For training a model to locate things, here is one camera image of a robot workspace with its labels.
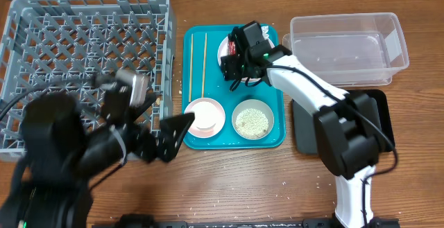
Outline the grey bowl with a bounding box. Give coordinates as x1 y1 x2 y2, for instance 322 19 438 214
232 99 274 140

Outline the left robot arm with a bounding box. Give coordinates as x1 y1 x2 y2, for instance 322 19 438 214
1 85 195 227

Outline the white cup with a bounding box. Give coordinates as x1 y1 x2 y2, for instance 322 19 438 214
192 101 216 130

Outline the grey dishwasher rack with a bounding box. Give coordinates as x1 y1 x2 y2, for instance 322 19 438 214
1 0 176 161

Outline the wooden chopstick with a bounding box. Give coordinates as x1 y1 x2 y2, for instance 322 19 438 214
188 34 194 103
201 33 207 98

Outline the large white plate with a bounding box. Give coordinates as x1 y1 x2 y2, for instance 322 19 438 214
217 36 275 84

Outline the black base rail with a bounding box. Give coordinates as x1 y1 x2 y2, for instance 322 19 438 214
92 218 401 228

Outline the teal plastic tray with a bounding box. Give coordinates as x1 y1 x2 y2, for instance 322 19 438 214
182 25 286 150

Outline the clear plastic bin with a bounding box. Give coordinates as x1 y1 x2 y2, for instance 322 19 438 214
282 12 409 87

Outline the black plastic tray bin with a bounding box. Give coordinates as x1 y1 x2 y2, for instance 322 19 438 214
291 89 395 155

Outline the right wooden chopstick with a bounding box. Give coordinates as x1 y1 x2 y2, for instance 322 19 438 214
201 33 207 98

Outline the white tissue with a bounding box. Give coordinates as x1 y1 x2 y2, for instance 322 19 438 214
261 26 269 39

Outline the red snack wrapper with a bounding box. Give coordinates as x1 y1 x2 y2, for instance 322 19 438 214
228 41 237 55

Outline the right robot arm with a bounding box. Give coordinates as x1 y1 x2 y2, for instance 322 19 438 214
221 45 399 227

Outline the left wooden chopstick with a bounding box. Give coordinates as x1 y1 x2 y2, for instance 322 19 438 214
188 34 194 103

